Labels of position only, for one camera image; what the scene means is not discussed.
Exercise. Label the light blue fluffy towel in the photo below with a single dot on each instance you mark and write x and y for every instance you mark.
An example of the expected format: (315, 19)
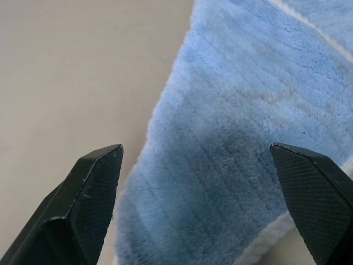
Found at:
(220, 124)

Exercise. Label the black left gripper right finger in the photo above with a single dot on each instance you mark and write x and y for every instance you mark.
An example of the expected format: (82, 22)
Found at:
(320, 193)

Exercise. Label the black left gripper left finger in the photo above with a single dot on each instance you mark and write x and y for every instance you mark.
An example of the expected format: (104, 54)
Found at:
(69, 212)

